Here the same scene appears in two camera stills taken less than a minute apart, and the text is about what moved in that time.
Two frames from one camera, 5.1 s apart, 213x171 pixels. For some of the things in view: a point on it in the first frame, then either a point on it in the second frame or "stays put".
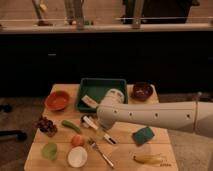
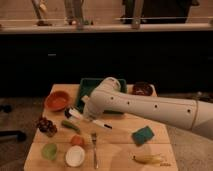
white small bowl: (77, 157) stays put
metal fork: (96, 147) → (94, 140)
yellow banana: (148, 159) stays put
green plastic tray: (96, 88) stays put
